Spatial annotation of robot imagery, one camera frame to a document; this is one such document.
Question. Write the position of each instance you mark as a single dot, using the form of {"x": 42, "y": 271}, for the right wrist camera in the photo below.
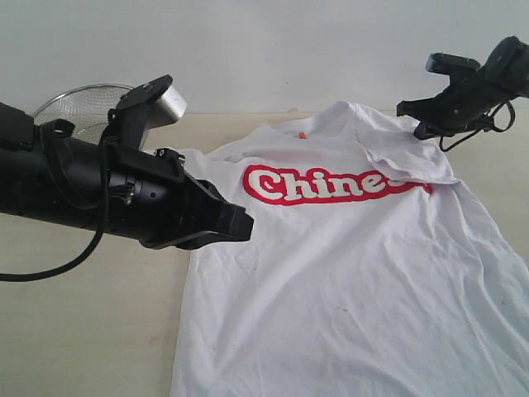
{"x": 457, "y": 68}

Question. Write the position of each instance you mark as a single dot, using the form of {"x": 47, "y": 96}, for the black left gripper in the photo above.
{"x": 153, "y": 200}

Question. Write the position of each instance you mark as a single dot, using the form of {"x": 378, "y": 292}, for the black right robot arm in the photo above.
{"x": 507, "y": 67}

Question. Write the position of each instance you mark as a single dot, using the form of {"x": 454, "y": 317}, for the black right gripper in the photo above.
{"x": 453, "y": 109}

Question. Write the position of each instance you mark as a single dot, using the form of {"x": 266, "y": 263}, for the metal wire mesh basket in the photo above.
{"x": 86, "y": 108}

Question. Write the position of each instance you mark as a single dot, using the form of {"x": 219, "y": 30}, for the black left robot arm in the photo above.
{"x": 48, "y": 175}

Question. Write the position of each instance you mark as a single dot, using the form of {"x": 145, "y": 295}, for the white t-shirt red print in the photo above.
{"x": 371, "y": 271}

